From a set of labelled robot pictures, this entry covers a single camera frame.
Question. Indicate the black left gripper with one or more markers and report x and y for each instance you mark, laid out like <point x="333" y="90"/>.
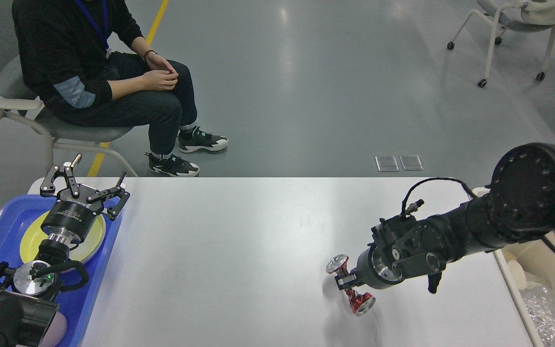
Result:
<point x="72" y="214"/>

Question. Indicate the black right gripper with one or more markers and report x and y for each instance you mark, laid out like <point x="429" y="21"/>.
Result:
<point x="370" y="271"/>

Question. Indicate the crushed red can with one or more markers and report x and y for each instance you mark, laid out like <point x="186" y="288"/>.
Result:
<point x="360" y="304"/>

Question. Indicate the yellow plastic plate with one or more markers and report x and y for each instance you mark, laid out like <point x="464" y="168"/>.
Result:
<point x="29" y="245"/>

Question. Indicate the pink mug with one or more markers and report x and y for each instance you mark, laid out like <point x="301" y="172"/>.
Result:
<point x="56" y="332"/>

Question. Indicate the white paper cup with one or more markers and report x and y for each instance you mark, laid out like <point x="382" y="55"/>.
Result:
<point x="518" y="274"/>

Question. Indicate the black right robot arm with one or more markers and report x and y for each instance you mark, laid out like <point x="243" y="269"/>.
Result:
<point x="519" y="207"/>

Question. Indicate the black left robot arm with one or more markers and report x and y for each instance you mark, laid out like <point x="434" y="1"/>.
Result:
<point x="54" y="249"/>

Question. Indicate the blue plastic tray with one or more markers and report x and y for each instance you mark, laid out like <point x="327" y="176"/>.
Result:
<point x="15" y="217"/>

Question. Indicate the floor outlet cover plate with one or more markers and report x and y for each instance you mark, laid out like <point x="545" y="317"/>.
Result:
<point x="411" y="162"/>

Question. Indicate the seated person in black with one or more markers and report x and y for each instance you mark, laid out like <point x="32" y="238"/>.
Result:
<point x="90" y="64"/>

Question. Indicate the beige plastic bin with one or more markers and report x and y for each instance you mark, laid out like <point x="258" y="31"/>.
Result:
<point x="535" y="258"/>

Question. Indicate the white wheeled chair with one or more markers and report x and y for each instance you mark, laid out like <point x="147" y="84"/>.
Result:
<point x="528" y="16"/>

